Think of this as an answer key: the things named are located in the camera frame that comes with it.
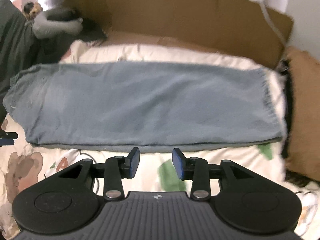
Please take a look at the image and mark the light blue denim pants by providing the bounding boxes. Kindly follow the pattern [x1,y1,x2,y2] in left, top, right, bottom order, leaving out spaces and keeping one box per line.
[3,61,283,153]

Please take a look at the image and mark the cream bear print duvet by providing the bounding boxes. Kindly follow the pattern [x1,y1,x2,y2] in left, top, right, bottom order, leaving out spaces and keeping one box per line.
[1,41,319,239]

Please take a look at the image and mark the dark grey blanket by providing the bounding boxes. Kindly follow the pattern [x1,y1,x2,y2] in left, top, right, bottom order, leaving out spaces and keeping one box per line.
[0,0,108,126]

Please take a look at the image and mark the brown folded garment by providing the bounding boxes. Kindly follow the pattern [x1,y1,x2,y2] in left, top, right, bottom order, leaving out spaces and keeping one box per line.
[285,47,319,181]

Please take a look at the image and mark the small doll head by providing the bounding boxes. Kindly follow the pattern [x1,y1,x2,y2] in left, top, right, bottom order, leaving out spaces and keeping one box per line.
[22,2,43,20]

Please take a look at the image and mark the black garment under brown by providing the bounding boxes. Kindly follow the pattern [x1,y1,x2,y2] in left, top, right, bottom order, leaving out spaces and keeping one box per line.
[277,60,319,187]

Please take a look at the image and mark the brown cardboard sheet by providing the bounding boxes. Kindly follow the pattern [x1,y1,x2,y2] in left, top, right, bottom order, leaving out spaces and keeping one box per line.
[64,0,295,69]

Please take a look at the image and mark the white cable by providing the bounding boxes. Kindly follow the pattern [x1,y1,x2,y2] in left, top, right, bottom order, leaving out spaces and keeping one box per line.
[243,0,288,48]

